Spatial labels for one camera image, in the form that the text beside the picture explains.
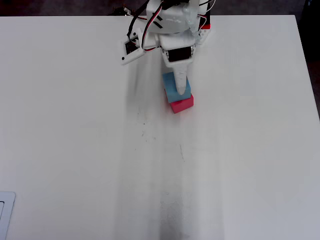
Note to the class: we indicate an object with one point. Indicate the blue foam cube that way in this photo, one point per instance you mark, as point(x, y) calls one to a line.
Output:
point(170, 87)

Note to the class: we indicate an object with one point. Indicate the white robot base red clamp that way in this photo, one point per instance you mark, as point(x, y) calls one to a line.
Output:
point(206, 32)

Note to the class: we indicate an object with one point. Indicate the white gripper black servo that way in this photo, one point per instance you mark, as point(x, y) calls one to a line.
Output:
point(179, 54)

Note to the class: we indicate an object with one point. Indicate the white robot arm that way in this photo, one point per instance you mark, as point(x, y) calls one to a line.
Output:
point(172, 20)

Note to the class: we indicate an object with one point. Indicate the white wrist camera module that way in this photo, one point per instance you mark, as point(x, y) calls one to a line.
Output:
point(130, 57)

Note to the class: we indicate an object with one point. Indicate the red foam cube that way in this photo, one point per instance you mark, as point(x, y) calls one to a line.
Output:
point(182, 106)

